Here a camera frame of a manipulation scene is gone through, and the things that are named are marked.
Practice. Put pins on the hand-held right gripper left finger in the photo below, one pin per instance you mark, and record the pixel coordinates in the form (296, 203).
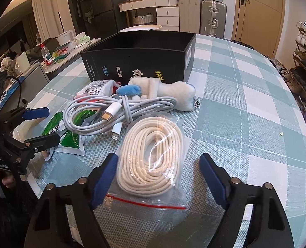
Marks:
(105, 183)

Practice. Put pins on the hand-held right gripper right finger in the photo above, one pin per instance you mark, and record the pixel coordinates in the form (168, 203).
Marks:
(215, 183)

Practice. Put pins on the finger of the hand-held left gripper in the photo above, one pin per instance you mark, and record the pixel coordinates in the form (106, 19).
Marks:
(36, 113)
(46, 140)

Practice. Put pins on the green snack packet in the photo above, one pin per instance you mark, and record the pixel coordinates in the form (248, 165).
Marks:
(84, 116)
(52, 124)

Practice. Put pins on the red white packet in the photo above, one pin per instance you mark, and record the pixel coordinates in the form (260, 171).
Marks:
(96, 90)

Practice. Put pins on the white plush toy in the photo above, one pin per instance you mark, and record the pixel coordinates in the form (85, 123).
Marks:
(178, 95)

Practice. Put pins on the black cardboard box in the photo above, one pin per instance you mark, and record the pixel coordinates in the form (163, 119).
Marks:
(155, 64)

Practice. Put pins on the person's left forearm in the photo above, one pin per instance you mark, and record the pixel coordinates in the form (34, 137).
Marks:
(3, 211)

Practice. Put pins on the person's left hand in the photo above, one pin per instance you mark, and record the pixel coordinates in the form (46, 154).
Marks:
(8, 181)

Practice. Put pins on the grey side table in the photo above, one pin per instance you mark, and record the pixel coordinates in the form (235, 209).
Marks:
(34, 82)

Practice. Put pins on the blue box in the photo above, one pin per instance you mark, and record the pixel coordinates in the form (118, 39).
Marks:
(12, 90)

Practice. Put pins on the white paper bag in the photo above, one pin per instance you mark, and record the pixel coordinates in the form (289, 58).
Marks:
(22, 60)

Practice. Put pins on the checked tablecloth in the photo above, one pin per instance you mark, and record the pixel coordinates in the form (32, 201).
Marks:
(246, 134)

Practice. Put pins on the plastic water bottle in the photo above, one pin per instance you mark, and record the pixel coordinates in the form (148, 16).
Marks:
(46, 55)

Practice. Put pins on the red green printed pack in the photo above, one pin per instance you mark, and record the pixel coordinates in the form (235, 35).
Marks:
(61, 52)

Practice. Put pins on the dark clothes pile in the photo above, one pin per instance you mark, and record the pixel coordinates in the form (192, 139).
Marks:
(43, 47)

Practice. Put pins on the white kettle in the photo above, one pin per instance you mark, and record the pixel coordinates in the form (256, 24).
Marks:
(64, 38)

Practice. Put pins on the green white tissue box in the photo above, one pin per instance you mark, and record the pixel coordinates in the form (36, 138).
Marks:
(81, 38)

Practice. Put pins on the white curtain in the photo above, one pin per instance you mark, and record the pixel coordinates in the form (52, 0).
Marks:
(52, 10)

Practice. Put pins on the dark glass cabinet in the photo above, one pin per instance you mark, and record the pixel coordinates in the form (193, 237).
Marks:
(76, 5)

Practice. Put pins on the dark grey fridge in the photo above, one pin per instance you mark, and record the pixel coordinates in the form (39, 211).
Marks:
(103, 5)

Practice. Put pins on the pile of shoes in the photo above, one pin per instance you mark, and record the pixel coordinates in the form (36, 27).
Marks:
(284, 72)

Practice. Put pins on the white oval plate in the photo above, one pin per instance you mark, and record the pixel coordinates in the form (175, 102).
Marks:
(142, 28)

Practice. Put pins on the black bag on floor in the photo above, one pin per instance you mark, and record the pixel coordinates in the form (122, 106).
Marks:
(242, 44)

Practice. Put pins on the woven laundry basket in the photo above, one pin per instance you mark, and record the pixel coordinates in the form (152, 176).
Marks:
(143, 19)

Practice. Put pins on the white vanity desk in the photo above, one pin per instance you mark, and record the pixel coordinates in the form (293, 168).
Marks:
(167, 11)

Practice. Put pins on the silver suitcase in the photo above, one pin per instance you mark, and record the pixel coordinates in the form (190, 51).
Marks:
(212, 18)

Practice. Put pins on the beige suitcase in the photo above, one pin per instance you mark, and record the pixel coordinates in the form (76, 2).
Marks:
(190, 15)

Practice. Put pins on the tan wooden door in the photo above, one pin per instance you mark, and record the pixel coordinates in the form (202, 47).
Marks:
(261, 15)

